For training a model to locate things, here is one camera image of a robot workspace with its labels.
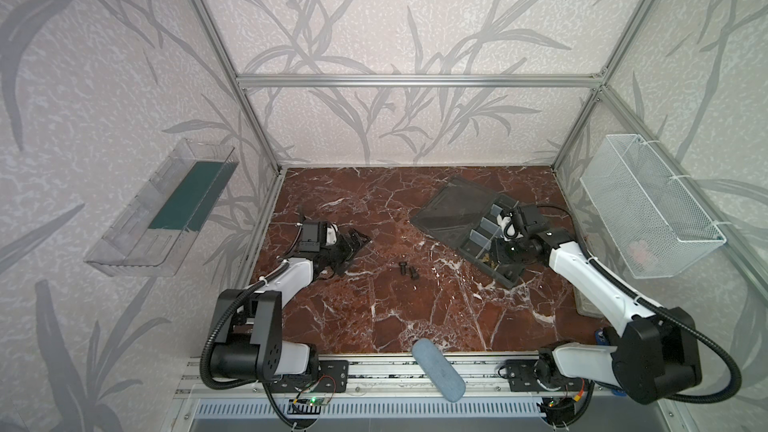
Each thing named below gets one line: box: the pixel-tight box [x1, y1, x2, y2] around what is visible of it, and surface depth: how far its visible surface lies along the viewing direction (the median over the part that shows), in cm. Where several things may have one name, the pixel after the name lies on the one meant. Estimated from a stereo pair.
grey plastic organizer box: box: [410, 176, 526, 289], surface depth 107 cm
